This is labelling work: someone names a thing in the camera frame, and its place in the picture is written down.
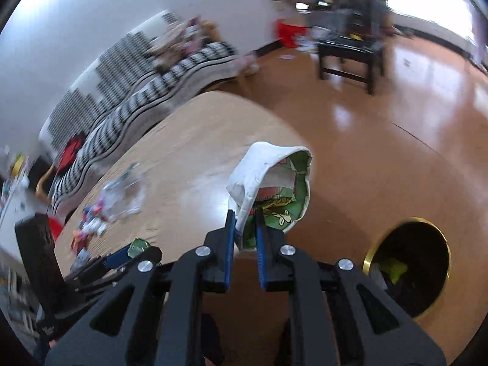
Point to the white green paper cup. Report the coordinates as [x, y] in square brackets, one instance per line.
[251, 171]

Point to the yellow green wrapper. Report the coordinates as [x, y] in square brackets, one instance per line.
[394, 268]

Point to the red plastic object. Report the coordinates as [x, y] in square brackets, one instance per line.
[57, 228]

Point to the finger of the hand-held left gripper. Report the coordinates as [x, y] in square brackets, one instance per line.
[118, 258]
[150, 254]

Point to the small flat paper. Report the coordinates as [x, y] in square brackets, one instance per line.
[286, 57]

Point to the red orange wrapper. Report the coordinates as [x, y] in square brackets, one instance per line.
[79, 244]

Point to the clear plastic wrapper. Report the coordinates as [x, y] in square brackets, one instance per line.
[124, 194]

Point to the black white striped sofa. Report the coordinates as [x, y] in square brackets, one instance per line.
[125, 114]

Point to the dark low table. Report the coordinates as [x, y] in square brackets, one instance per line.
[350, 53]

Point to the green foil wrapper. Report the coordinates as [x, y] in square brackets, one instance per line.
[138, 246]

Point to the curved wooden chair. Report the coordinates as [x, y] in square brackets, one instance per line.
[44, 183]

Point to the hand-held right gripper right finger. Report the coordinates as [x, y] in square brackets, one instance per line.
[260, 244]

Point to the yellow object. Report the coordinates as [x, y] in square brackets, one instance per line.
[18, 166]

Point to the scattered white papers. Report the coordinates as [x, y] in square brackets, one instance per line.
[310, 40]

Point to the pile of items on sofa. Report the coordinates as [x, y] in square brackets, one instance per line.
[179, 42]

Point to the red box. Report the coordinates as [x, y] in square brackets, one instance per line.
[290, 32]

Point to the dark desk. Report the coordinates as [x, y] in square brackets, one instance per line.
[358, 7]

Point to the black trash bin gold rim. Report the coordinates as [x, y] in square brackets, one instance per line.
[415, 270]

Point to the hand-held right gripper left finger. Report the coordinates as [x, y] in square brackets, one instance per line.
[230, 242]

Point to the red cushion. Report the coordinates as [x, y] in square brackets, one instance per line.
[70, 154]

